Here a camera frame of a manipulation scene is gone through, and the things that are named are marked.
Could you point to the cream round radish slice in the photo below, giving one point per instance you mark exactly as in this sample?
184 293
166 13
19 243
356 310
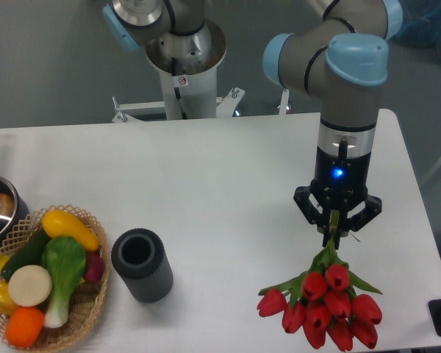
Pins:
30 286

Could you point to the green bok choy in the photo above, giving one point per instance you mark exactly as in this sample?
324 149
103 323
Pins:
65 260

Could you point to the yellow bell pepper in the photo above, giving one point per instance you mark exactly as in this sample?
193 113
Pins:
7 305

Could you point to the dark red radish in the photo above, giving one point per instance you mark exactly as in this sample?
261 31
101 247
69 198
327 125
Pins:
94 268

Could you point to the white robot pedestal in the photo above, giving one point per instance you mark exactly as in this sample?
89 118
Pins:
187 67

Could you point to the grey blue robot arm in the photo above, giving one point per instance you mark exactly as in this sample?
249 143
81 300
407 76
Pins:
342 62

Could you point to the dark grey ribbed vase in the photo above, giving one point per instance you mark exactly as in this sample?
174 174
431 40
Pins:
139 257

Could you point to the green cucumber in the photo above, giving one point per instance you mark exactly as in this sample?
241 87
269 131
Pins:
29 254

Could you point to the woven wicker basket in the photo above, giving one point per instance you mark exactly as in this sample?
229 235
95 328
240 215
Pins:
87 300

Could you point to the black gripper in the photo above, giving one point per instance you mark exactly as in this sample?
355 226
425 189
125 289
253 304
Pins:
338 185

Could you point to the yellow squash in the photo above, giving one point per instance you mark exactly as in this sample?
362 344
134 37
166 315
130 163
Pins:
58 223

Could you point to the orange fruit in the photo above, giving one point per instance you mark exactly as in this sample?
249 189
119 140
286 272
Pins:
24 326

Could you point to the blue plastic bag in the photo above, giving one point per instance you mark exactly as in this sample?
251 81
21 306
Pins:
421 25

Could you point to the red tulip bouquet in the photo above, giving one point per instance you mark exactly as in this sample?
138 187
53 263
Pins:
326 301

